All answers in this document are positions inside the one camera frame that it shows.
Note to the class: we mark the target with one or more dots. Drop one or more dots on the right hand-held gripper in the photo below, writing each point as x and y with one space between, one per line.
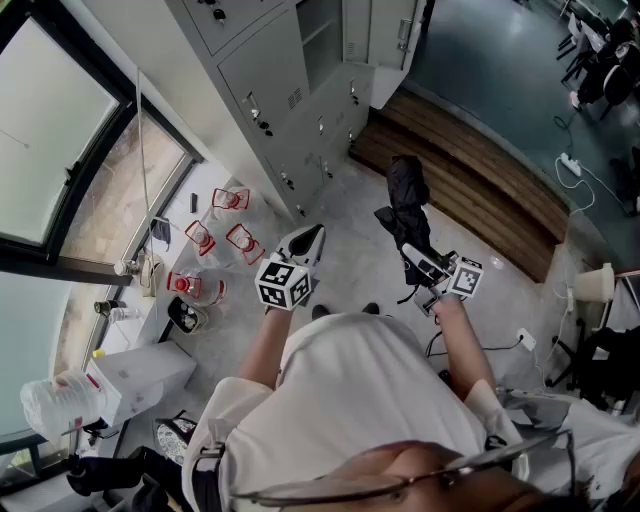
462 280

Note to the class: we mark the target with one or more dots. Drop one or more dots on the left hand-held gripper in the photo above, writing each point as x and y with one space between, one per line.
275 282

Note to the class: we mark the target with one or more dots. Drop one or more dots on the grey metal locker cabinet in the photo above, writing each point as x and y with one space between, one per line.
260 75

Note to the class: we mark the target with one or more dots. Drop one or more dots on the person's right forearm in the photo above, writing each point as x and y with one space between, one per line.
462 350

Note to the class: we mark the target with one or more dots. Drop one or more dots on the person's left forearm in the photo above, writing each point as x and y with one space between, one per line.
265 345

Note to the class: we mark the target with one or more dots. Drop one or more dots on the grey open locker door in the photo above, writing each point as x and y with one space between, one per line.
387 30

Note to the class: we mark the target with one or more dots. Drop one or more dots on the person's right black shoe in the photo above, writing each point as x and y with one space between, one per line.
370 308

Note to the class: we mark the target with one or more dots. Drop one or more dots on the person's black shoe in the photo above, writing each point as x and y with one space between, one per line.
370 308
321 312

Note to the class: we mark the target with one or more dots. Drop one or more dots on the person's left black shoe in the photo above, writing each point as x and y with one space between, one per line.
321 312

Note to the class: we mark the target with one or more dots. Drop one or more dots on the wooden slatted platform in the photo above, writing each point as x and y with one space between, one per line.
475 165

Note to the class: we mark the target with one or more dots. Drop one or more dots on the small black rectangular device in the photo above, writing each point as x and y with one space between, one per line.
193 203

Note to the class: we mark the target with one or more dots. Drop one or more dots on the black key bunch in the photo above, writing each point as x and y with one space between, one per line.
219 15
264 125

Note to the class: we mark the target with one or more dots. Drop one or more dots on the small black waste bin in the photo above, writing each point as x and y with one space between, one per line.
187 315

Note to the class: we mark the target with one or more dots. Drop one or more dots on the grey cloth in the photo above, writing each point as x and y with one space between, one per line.
161 232

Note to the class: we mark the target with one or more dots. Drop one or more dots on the person's white shirt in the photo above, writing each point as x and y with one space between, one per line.
350 400

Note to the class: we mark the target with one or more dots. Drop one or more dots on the beige bag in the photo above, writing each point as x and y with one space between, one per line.
150 275

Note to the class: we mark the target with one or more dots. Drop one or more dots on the white power strip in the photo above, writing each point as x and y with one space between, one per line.
570 164

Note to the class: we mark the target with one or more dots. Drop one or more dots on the white paper cup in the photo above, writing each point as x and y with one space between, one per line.
595 282

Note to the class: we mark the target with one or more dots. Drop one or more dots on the glass jar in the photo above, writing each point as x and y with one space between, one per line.
125 267

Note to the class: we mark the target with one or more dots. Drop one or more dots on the small clear bottle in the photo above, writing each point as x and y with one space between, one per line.
125 314

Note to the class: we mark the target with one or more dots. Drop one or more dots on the person's face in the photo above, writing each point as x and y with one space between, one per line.
400 457

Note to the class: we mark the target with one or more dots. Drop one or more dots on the white cardboard box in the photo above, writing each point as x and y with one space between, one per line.
145 370

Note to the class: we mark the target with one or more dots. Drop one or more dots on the person's thin-framed eyeglasses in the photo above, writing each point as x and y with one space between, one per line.
407 484

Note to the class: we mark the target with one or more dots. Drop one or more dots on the black stool with patterned seat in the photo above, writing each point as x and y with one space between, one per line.
175 440

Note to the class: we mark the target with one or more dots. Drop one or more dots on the grey jacket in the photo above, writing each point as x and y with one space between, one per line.
600 440

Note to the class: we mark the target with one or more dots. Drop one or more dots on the black framed window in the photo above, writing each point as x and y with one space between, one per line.
50 125

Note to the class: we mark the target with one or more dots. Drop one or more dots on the large clear plastic water bottle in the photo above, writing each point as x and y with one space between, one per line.
60 405

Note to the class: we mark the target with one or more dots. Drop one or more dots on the black office chair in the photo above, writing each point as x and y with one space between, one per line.
115 470

